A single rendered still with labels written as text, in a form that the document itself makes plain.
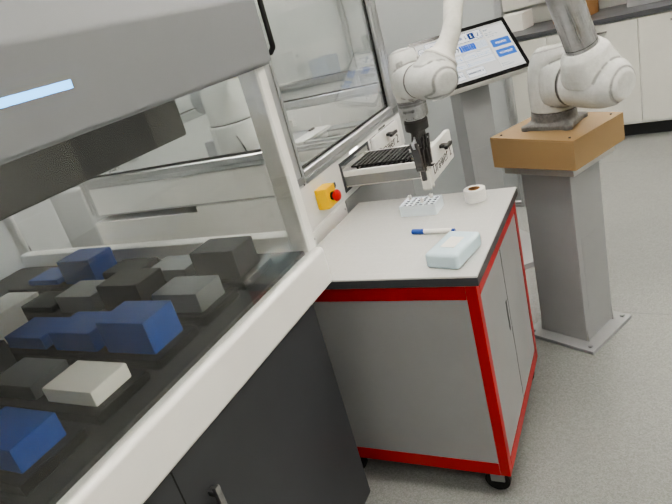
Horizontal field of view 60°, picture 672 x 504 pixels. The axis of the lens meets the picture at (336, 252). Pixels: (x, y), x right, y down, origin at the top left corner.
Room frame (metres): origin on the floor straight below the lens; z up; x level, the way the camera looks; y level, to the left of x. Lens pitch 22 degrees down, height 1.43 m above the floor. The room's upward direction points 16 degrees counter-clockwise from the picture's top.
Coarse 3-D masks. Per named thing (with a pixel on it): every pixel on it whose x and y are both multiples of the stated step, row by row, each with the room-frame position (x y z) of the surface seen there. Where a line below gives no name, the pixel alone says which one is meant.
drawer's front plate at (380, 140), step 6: (390, 126) 2.51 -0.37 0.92; (396, 126) 2.57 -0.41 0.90; (384, 132) 2.44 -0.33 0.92; (372, 138) 2.35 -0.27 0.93; (378, 138) 2.38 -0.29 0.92; (384, 138) 2.43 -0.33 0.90; (390, 138) 2.48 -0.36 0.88; (396, 138) 2.54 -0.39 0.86; (372, 144) 2.34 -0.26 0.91; (378, 144) 2.36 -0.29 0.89; (384, 144) 2.42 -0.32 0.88; (390, 144) 2.47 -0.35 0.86; (396, 144) 2.53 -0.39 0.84
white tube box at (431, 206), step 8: (408, 200) 1.86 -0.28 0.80; (416, 200) 1.84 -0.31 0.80; (424, 200) 1.83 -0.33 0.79; (432, 200) 1.80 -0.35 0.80; (440, 200) 1.80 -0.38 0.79; (400, 208) 1.82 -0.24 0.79; (408, 208) 1.80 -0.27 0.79; (416, 208) 1.79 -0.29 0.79; (424, 208) 1.77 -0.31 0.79; (432, 208) 1.76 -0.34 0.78; (440, 208) 1.79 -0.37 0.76; (408, 216) 1.80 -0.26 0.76
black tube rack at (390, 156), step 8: (368, 152) 2.26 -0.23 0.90; (376, 152) 2.21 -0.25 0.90; (384, 152) 2.18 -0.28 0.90; (392, 152) 2.15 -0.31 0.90; (400, 152) 2.11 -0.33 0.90; (408, 152) 2.08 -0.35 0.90; (360, 160) 2.17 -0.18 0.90; (368, 160) 2.13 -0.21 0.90; (376, 160) 2.09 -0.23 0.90; (384, 160) 2.06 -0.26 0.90; (392, 160) 2.03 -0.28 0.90; (400, 160) 2.01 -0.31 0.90; (408, 160) 2.09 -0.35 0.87; (360, 168) 2.16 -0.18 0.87
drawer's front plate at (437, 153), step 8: (440, 136) 2.07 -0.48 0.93; (448, 136) 2.13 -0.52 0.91; (432, 144) 1.99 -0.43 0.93; (432, 152) 1.95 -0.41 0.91; (440, 152) 2.02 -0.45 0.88; (448, 152) 2.10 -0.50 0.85; (440, 160) 2.00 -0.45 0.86; (448, 160) 2.08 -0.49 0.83; (432, 168) 1.92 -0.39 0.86; (440, 168) 1.99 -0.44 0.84
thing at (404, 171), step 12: (360, 156) 2.27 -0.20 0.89; (348, 168) 2.17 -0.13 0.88; (372, 168) 2.03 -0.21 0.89; (384, 168) 2.01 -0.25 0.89; (396, 168) 1.98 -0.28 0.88; (408, 168) 1.96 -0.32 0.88; (348, 180) 2.08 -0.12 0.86; (360, 180) 2.06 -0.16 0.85; (372, 180) 2.03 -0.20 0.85; (384, 180) 2.01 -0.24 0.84; (396, 180) 1.99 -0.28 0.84
